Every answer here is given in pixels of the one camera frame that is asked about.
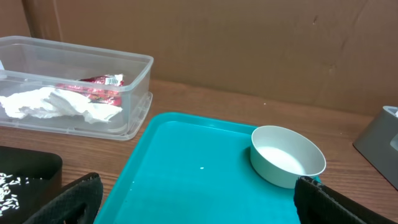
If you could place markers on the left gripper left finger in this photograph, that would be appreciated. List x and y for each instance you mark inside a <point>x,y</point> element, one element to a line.
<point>78,202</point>

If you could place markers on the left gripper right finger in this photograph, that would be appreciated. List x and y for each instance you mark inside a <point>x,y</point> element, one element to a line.
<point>318,204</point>

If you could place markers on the grey bowl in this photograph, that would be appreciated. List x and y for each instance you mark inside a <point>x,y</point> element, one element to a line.
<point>281,156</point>

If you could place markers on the rice food scraps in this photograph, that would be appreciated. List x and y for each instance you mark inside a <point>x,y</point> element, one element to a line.
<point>11,192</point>

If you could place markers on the white napkin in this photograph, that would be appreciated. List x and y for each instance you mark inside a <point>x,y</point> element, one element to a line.
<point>49,102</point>

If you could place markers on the red snack wrapper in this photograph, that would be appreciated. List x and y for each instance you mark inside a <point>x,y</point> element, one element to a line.
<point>97,95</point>

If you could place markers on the grey dishwasher rack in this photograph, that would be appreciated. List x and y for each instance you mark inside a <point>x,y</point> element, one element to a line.
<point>378,143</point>

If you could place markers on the black plastic tray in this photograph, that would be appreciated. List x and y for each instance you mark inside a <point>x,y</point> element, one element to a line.
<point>44,170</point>

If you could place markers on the teal serving tray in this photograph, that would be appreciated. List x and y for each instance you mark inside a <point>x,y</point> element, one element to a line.
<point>193,169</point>

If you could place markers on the clear plastic bin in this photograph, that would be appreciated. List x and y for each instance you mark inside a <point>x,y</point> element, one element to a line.
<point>29,64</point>

